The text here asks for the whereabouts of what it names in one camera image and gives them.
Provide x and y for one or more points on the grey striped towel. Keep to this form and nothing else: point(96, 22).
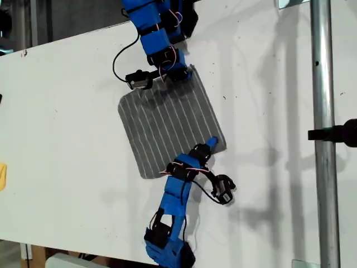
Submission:
point(167, 120)

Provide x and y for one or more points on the black clamp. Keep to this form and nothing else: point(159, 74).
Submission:
point(346, 132)

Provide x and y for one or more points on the grey metal upright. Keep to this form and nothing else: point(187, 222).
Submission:
point(33, 22)

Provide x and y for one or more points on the white box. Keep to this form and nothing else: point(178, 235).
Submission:
point(61, 262)

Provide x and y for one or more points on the yellow object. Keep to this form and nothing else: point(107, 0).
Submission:
point(2, 176)

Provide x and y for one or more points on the short black camera stalk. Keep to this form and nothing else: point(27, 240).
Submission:
point(209, 175)
point(159, 74)

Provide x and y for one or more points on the black camera box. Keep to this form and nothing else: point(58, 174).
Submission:
point(223, 190)
point(136, 78)

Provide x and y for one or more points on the steel post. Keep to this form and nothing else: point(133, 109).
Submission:
point(323, 83)

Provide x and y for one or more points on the wooden table frame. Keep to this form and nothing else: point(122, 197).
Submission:
point(37, 257)

